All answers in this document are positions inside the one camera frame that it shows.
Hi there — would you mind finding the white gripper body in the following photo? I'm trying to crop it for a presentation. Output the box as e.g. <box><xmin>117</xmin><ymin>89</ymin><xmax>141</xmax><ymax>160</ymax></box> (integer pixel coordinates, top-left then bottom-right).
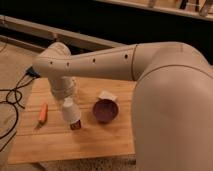
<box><xmin>50</xmin><ymin>77</ymin><xmax>76</xmax><ymax>100</ymax></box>

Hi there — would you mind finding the white ceramic cup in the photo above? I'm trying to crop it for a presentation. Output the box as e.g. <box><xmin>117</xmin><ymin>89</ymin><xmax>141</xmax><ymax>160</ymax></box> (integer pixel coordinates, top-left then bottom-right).
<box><xmin>62</xmin><ymin>97</ymin><xmax>81</xmax><ymax>124</ymax></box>

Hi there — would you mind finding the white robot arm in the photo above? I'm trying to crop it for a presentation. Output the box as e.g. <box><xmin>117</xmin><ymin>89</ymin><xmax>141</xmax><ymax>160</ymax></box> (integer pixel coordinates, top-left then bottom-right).
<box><xmin>33</xmin><ymin>42</ymin><xmax>213</xmax><ymax>171</ymax></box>

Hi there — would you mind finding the orange carrot toy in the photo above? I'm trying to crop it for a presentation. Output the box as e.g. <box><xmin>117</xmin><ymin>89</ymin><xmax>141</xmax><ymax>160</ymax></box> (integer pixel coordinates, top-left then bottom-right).
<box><xmin>36</xmin><ymin>103</ymin><xmax>48</xmax><ymax>129</ymax></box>

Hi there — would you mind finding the white paper box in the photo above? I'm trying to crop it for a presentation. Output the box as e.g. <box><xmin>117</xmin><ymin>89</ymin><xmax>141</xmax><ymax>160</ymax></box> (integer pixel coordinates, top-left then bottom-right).
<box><xmin>98</xmin><ymin>91</ymin><xmax>117</xmax><ymax>101</ymax></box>

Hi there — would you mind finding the wooden table board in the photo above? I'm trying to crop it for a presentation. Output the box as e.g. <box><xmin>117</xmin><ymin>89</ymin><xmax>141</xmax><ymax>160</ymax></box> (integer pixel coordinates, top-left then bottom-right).
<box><xmin>8</xmin><ymin>78</ymin><xmax>135</xmax><ymax>164</ymax></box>

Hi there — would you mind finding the maroon bowl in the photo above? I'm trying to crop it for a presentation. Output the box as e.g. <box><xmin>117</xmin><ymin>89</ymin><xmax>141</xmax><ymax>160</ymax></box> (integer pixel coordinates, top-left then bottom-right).
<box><xmin>93</xmin><ymin>99</ymin><xmax>119</xmax><ymax>123</ymax></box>

